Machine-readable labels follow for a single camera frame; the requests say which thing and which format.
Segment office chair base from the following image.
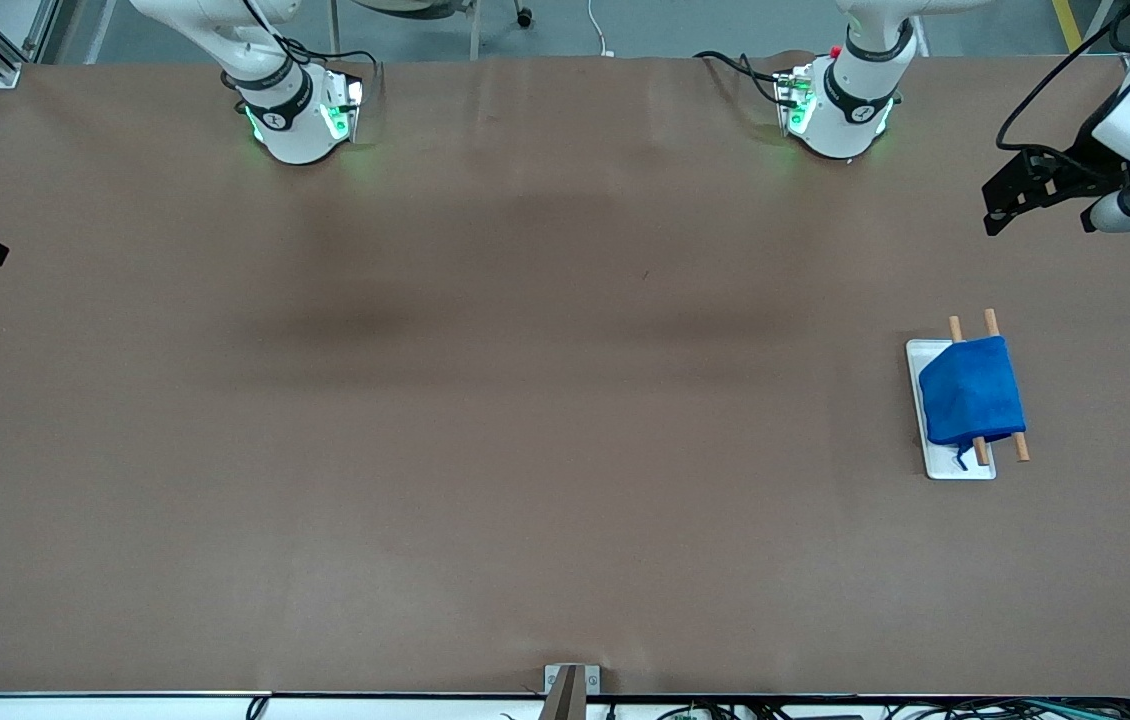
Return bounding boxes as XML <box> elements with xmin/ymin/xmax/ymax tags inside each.
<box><xmin>328</xmin><ymin>0</ymin><xmax>534</xmax><ymax>61</ymax></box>

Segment black arm base cable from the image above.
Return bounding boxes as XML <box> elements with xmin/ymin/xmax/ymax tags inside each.
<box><xmin>235</xmin><ymin>0</ymin><xmax>382</xmax><ymax>101</ymax></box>
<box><xmin>693</xmin><ymin>50</ymin><xmax>796</xmax><ymax>109</ymax></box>

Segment blue microfibre towel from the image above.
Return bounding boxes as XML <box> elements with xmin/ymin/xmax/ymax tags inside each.
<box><xmin>918</xmin><ymin>336</ymin><xmax>1028</xmax><ymax>471</ymax></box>

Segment black right arm base cable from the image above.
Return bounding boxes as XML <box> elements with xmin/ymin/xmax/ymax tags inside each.
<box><xmin>235</xmin><ymin>0</ymin><xmax>382</xmax><ymax>101</ymax></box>

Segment white floor cable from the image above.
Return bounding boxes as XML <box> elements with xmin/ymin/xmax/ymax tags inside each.
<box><xmin>585</xmin><ymin>0</ymin><xmax>616</xmax><ymax>58</ymax></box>

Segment grey metal mount bracket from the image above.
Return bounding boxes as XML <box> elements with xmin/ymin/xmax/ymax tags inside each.
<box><xmin>543</xmin><ymin>663</ymin><xmax>601</xmax><ymax>720</ymax></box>

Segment white rack base tray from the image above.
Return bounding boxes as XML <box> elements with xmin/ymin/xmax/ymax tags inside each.
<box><xmin>905</xmin><ymin>308</ymin><xmax>1032</xmax><ymax>482</ymax></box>

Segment black left arm base cable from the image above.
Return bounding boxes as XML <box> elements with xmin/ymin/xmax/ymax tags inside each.
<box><xmin>693</xmin><ymin>50</ymin><xmax>796</xmax><ymax>109</ymax></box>

